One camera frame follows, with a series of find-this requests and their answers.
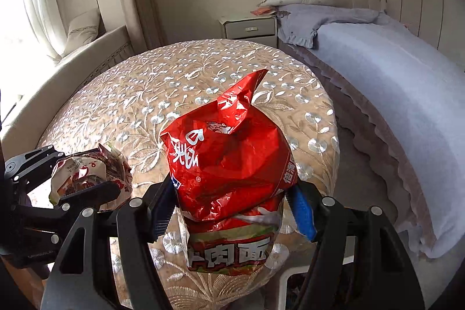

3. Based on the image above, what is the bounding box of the bed with lavender quilt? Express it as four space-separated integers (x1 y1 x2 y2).
278 5 464 259

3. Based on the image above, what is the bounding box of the beige window sofa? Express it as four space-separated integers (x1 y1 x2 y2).
1 26 134 159

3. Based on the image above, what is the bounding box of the beige sofa cushion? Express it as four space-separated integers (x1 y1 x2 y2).
63 9 101 57

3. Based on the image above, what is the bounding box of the red white wrapper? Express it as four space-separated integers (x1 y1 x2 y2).
49 144 133 211

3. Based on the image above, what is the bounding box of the white square trash bin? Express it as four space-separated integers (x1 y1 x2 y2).
276 247 316 310

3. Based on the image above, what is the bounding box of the embroidered beige tablecloth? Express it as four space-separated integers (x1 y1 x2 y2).
40 39 339 309

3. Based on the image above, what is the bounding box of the red instant noodle bag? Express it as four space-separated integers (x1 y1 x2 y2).
161 69 298 275

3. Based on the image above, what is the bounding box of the white nightstand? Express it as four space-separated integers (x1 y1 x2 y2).
218 14 278 48

